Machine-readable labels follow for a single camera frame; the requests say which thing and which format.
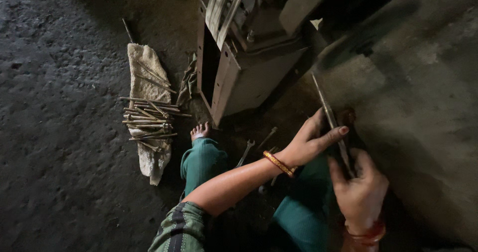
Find long threaded metal rod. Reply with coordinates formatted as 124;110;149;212
311;73;355;179

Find thin metal rod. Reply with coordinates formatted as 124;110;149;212
122;18;134;44

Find single metal bolt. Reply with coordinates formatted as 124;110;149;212
257;126;278;150

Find person's green trousers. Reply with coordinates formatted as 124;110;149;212
180;138;334;252

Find open-end metal wrench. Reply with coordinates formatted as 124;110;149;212
235;139;256;169

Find person's left hand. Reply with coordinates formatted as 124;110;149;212
279;108;350;168

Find grey metal machine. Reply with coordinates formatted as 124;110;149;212
196;0;346;128

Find person's foot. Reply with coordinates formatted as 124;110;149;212
190;122;211;143

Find gold and red bangle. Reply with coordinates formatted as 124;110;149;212
263;150;298;178

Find dirty white cloth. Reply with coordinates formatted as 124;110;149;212
126;43;173;186

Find dark crumpled rag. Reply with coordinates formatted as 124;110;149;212
176;53;199;107

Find pile of long metal bolts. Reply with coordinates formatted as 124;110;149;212
119;60;192;153

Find person's right hand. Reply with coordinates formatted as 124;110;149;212
328;147;390;235

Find red bangles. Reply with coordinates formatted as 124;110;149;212
344;219;386;245

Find person's striped green sleeve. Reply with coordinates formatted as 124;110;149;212
148;201;210;252

